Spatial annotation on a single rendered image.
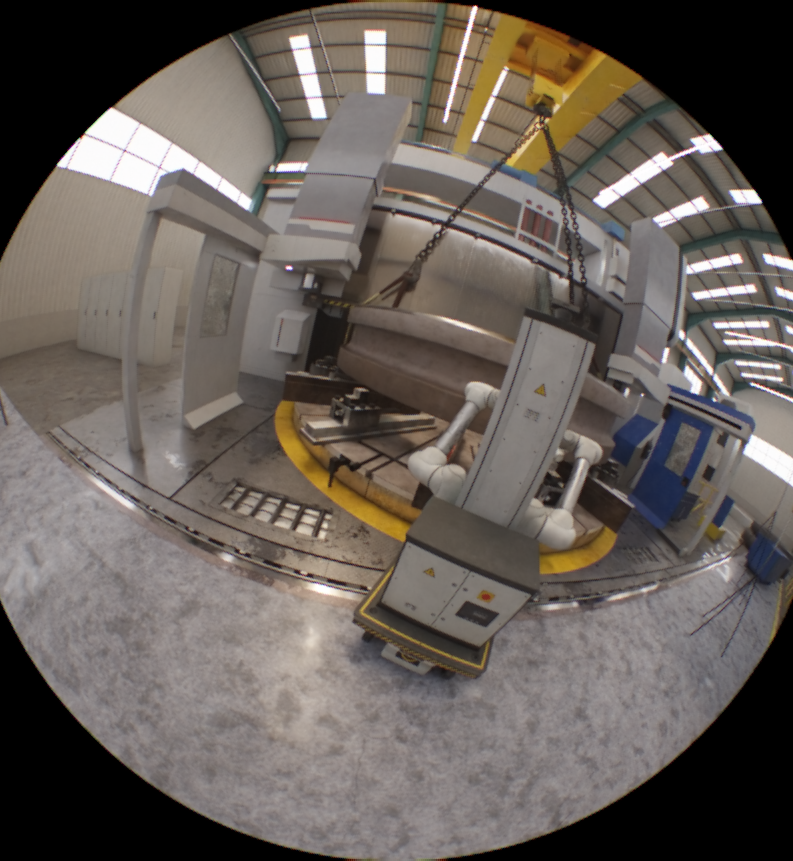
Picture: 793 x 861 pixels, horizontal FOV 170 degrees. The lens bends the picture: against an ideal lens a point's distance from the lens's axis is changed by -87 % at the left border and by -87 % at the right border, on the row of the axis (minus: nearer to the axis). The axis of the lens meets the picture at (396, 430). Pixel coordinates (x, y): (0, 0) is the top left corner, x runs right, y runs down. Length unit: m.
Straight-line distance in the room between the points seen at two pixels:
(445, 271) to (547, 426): 4.73
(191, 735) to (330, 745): 0.62
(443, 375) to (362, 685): 2.51
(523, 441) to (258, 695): 1.72
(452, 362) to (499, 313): 3.33
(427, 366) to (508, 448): 1.65
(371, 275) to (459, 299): 1.79
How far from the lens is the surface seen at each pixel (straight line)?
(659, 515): 6.42
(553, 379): 1.21
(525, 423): 1.22
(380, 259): 5.62
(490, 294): 5.78
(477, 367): 2.57
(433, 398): 2.52
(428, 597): 1.19
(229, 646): 1.61
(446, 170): 8.32
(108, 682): 1.79
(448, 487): 1.46
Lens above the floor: 1.49
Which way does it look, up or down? 20 degrees down
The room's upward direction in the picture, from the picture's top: 16 degrees clockwise
